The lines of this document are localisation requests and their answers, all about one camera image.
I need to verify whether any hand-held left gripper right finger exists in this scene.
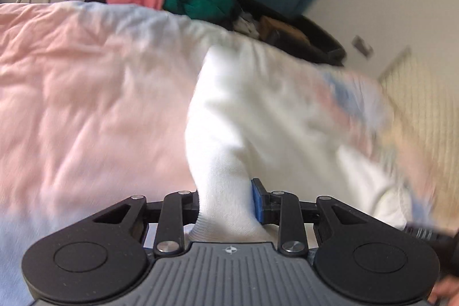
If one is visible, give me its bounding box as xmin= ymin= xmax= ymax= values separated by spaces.
xmin=251 ymin=178 xmax=370 ymax=256

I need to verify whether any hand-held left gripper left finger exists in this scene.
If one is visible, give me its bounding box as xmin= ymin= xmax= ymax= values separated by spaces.
xmin=93 ymin=190 xmax=199 ymax=256

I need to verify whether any cream white blanket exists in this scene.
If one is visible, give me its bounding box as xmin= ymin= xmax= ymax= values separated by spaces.
xmin=184 ymin=45 xmax=413 ymax=244

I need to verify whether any beige woven headboard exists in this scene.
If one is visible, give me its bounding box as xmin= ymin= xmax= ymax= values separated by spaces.
xmin=376 ymin=46 xmax=459 ymax=206

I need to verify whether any pastel bed blanket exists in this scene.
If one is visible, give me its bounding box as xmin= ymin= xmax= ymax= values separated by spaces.
xmin=0 ymin=1 xmax=406 ymax=306

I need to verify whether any cardboard box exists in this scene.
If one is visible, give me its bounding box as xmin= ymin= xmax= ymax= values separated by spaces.
xmin=259 ymin=15 xmax=311 ymax=46

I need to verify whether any white crumpled cloth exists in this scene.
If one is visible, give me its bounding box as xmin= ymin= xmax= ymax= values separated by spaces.
xmin=235 ymin=10 xmax=260 ymax=38

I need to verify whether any green garment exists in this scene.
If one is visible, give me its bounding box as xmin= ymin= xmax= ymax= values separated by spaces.
xmin=163 ymin=0 xmax=234 ymax=20

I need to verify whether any wall socket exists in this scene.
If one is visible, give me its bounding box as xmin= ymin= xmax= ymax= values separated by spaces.
xmin=351 ymin=35 xmax=374 ymax=57

